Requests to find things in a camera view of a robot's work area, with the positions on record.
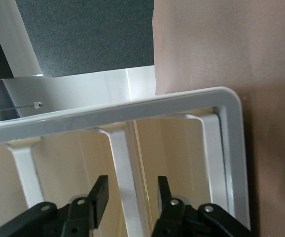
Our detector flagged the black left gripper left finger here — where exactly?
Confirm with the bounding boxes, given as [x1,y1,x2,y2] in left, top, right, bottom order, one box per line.
[0,175,110,237]

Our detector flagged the brown table cover sheet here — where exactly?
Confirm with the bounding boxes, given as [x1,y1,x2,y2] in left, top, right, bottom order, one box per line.
[153,0,285,237]

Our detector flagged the white frame with screw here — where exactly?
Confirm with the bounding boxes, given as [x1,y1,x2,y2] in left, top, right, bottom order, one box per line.
[0,0,44,78]

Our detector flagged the white drawer cabinet shell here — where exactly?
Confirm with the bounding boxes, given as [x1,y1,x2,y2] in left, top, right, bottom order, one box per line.
[0,68,253,237]

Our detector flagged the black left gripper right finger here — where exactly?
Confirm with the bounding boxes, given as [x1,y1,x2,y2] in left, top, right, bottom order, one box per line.
[152,175,254,237]

